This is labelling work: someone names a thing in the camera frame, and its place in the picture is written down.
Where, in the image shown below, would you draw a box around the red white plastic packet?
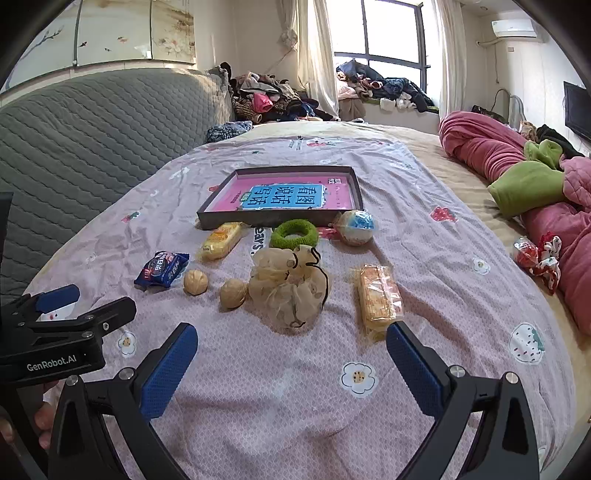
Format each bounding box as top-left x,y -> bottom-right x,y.
513,233 -> 561,296

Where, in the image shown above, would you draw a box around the tied grey curtain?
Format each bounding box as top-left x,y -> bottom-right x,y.
276,0 -> 298,51

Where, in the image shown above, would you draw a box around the toy egg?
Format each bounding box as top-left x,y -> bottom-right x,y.
330,209 -> 376,245

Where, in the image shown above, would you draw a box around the pile of dark clothes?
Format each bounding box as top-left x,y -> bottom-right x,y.
336,59 -> 435,114

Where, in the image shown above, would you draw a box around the blue patterned cloth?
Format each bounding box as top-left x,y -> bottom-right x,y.
205,121 -> 254,144

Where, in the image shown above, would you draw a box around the pink strawberry print bed sheet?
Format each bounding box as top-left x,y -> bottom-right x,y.
18,134 -> 578,480

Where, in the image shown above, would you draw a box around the orange biscuit packet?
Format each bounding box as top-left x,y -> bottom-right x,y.
351,263 -> 404,342

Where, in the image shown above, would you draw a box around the pink quilt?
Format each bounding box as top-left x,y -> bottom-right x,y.
438,111 -> 591,337

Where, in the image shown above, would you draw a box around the grey quilted headboard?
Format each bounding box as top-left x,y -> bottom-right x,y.
0,69 -> 234,305

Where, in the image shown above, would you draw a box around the dark crumpled clothes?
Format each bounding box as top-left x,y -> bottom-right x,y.
536,124 -> 583,158

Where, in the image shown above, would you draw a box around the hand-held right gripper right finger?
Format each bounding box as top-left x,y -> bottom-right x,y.
385,320 -> 541,480

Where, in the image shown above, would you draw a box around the black bag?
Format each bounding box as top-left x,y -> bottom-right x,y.
471,105 -> 506,123

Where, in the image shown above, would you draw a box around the walnut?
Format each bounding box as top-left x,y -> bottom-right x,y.
219,278 -> 250,309
183,270 -> 209,296

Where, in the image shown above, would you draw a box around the pink picture book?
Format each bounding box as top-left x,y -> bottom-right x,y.
205,173 -> 358,214

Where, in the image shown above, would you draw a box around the white sheer curtain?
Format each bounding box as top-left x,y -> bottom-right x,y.
434,0 -> 467,121
295,0 -> 340,121

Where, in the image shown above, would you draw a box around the green fleece blanket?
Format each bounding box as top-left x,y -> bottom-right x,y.
487,138 -> 575,220

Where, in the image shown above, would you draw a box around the yellow cake packet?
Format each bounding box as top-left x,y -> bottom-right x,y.
199,222 -> 247,263

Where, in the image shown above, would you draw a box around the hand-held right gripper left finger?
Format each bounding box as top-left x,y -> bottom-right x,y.
46,322 -> 199,480

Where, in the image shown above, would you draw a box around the person's left hand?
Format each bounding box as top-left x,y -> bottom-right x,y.
33,381 -> 61,450

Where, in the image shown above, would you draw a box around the black flat television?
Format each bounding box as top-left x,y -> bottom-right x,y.
563,82 -> 591,144

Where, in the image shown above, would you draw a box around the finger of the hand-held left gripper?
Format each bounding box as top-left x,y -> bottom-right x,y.
0,284 -> 81,324
28,296 -> 138,343

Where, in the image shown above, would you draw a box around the floral wall painting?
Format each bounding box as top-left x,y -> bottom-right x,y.
0,0 -> 197,93

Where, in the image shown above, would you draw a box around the dark shallow cardboard tray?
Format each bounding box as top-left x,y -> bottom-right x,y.
196,165 -> 365,230

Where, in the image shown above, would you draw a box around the black framed window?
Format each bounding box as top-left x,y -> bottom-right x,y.
332,0 -> 428,75

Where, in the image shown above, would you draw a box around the pile of mixed clothes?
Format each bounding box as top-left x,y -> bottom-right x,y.
205,62 -> 340,125

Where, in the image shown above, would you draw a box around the white air conditioner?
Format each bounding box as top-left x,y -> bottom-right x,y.
491,18 -> 546,44

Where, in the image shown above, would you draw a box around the blue snack packet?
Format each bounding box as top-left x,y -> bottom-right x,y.
134,250 -> 191,291

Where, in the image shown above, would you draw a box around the white window bench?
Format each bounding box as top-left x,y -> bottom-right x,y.
339,99 -> 441,134

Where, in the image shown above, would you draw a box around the green fuzzy hair ring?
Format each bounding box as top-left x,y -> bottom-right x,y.
270,220 -> 319,250

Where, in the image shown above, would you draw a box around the beige bedspread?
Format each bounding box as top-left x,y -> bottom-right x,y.
240,120 -> 591,352

